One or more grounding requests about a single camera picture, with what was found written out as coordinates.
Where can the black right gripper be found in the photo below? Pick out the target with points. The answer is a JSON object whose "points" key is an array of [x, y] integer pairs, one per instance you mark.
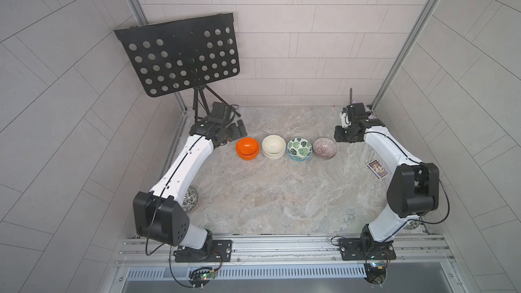
{"points": [[337, 135]]}

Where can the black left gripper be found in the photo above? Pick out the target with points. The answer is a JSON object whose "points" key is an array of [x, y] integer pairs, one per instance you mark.
{"points": [[232, 132]]}

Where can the orange plastic bowl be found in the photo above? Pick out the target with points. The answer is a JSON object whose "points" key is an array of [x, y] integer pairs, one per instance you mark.
{"points": [[247, 146], [248, 157]]}

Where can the purple striped bowl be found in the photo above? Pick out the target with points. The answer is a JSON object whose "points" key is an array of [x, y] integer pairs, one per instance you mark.
{"points": [[324, 147], [324, 157]]}

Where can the cream ceramic bowl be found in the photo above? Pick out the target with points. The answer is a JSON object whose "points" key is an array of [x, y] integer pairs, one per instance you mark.
{"points": [[273, 145], [273, 156]]}

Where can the black white floral bowl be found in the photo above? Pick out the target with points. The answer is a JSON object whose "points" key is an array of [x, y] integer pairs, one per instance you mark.
{"points": [[190, 200], [412, 225]]}

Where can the green leaf pattern bowl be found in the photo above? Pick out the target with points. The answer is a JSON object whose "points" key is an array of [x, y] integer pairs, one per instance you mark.
{"points": [[299, 158]]}

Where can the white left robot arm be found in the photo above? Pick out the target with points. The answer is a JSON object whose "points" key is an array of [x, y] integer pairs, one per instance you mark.
{"points": [[158, 213]]}

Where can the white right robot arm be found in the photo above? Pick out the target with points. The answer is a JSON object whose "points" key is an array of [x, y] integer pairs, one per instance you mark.
{"points": [[414, 187]]}

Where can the playing card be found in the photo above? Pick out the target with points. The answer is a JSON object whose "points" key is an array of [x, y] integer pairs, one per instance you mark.
{"points": [[378, 169]]}

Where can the black perforated music stand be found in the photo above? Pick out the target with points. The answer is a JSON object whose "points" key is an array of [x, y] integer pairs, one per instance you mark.
{"points": [[179, 55]]}

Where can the right circuit board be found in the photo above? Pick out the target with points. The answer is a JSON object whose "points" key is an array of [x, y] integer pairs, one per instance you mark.
{"points": [[375, 274]]}

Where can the circuit board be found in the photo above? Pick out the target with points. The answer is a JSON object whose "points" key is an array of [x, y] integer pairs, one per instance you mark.
{"points": [[200, 277], [375, 274]]}

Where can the left circuit board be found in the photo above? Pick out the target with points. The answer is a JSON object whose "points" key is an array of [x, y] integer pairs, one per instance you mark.
{"points": [[200, 277]]}

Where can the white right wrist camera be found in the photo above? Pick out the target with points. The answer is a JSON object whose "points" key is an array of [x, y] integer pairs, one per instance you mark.
{"points": [[345, 120]]}

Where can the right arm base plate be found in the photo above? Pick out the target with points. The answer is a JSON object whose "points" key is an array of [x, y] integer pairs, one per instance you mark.
{"points": [[358, 250]]}

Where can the aluminium front rail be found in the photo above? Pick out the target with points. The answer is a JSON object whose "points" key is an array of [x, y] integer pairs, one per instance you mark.
{"points": [[323, 249]]}

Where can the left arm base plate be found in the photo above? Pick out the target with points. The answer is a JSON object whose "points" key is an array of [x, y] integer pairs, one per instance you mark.
{"points": [[219, 251]]}

